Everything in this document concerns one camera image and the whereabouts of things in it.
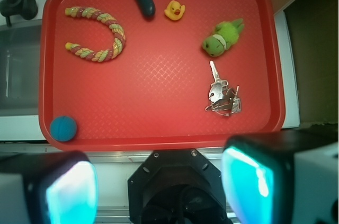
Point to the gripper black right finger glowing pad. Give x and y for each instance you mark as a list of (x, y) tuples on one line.
[(290, 176)]

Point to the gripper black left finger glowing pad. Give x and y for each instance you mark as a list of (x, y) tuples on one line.
[(48, 188)]

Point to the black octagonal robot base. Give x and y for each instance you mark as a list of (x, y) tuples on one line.
[(177, 186)]

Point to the blue ball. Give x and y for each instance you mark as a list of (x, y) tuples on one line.
[(63, 128)]

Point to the silver key bunch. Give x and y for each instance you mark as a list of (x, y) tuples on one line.
[(224, 100)]

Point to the white counter unit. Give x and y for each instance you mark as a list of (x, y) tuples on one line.
[(292, 117)]

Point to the green plush toy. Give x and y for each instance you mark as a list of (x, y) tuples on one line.
[(224, 36)]

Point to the red plastic tray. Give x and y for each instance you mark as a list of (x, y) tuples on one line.
[(133, 83)]

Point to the yellow rubber duck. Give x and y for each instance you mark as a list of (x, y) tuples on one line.
[(174, 10)]

